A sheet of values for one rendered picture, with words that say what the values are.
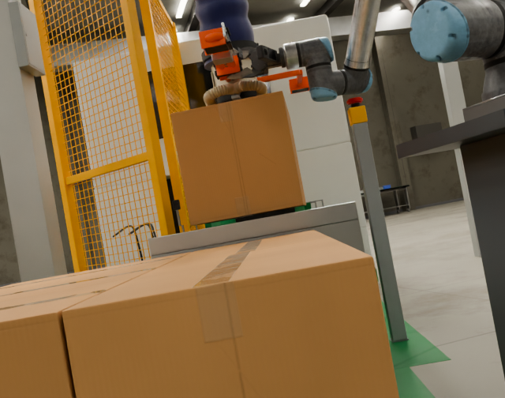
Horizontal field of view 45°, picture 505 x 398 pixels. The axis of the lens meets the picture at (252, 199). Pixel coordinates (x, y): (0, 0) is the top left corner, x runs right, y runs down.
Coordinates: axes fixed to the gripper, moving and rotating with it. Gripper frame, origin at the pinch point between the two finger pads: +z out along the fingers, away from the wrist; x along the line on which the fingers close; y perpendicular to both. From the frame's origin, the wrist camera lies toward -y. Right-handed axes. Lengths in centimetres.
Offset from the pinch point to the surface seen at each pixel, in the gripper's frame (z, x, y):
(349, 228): -30, -63, -11
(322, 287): -12, -64, -137
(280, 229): -8, -59, -11
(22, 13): 90, 57, 58
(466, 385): -55, -116, -24
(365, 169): -48, -42, 45
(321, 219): -22, -59, -11
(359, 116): -49, -20, 45
